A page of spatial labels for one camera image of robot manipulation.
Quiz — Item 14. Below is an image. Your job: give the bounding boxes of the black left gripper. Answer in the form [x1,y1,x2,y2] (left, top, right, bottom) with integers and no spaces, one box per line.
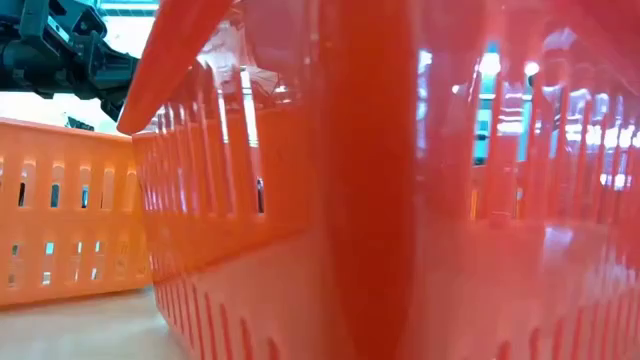
[49,19,140,123]

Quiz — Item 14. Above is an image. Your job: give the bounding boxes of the orange slotted plastic basket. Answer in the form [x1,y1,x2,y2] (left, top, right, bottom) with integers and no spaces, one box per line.
[0,117,154,307]

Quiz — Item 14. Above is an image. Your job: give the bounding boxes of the red slotted plastic basket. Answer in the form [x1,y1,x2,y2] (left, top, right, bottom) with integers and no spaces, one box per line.
[116,0,640,360]

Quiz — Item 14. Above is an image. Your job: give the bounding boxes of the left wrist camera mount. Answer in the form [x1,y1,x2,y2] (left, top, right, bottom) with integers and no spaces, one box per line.
[47,0,109,49]

